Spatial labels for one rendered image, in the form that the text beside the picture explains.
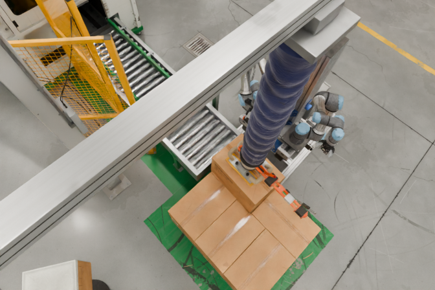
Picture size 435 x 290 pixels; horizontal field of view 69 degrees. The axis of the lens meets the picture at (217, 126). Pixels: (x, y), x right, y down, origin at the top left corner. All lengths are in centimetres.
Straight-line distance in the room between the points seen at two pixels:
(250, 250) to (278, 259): 27
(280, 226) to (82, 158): 274
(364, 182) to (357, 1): 317
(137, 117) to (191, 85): 18
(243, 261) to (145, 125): 257
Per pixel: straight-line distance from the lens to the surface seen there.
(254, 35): 105
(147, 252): 388
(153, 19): 538
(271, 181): 279
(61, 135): 269
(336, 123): 239
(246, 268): 331
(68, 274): 299
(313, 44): 131
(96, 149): 87
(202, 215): 333
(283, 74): 154
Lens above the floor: 382
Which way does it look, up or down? 64 degrees down
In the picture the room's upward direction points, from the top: 6 degrees clockwise
